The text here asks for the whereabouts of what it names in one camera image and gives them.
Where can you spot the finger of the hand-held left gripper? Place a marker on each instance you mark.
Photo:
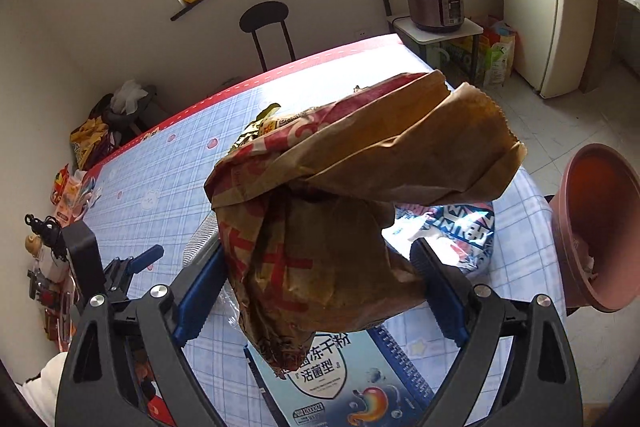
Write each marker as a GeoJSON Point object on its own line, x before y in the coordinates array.
{"type": "Point", "coordinates": [147, 257]}

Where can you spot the blue white snack bag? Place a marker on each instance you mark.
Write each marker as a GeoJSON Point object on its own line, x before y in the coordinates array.
{"type": "Point", "coordinates": [465, 232]}

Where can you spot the yellow snack bag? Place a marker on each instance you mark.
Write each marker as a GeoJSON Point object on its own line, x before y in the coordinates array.
{"type": "Point", "coordinates": [87, 139]}

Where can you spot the blue printed box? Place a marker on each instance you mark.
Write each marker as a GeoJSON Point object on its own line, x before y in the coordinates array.
{"type": "Point", "coordinates": [340, 387]}

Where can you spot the gold foil wrapper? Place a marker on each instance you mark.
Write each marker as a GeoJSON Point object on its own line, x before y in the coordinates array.
{"type": "Point", "coordinates": [252, 132]}

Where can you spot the blue plaid tablecloth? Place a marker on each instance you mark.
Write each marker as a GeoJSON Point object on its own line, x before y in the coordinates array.
{"type": "Point", "coordinates": [165, 167]}

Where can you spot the black round-back chair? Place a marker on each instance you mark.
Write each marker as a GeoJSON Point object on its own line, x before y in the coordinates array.
{"type": "Point", "coordinates": [263, 14]}

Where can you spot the cream refrigerator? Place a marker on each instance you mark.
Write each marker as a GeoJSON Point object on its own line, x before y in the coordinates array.
{"type": "Point", "coordinates": [565, 32]}

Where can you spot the colourful shopping bag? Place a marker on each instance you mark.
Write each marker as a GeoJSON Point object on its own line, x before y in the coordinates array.
{"type": "Point", "coordinates": [500, 52]}

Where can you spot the white side table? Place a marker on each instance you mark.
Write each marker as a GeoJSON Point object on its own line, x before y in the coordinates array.
{"type": "Point", "coordinates": [435, 38]}

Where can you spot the green yellow carton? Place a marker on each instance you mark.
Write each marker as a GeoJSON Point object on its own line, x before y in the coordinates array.
{"type": "Point", "coordinates": [462, 52]}

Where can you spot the orange snack packet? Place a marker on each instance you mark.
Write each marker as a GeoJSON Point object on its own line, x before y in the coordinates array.
{"type": "Point", "coordinates": [65, 197]}

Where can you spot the reddish brown plastic bin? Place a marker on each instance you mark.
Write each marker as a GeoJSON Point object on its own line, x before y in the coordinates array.
{"type": "Point", "coordinates": [575, 227]}

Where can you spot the electric pressure cooker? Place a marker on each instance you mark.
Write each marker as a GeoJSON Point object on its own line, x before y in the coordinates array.
{"type": "Point", "coordinates": [432, 7]}

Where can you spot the red packet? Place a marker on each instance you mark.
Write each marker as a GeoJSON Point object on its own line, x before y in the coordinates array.
{"type": "Point", "coordinates": [155, 412]}

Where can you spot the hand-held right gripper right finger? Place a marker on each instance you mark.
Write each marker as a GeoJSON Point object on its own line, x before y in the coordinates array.
{"type": "Point", "coordinates": [440, 292]}

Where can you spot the clear plastic wrapper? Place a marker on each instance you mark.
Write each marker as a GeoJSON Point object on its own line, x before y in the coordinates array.
{"type": "Point", "coordinates": [230, 307]}

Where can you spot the white plastic bag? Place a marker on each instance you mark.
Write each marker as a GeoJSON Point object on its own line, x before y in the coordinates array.
{"type": "Point", "coordinates": [129, 97]}

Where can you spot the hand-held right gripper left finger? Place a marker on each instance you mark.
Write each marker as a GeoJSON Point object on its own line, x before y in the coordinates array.
{"type": "Point", "coordinates": [197, 302]}

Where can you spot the brown paper bag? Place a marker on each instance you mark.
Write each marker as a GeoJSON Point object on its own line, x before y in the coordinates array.
{"type": "Point", "coordinates": [325, 267]}

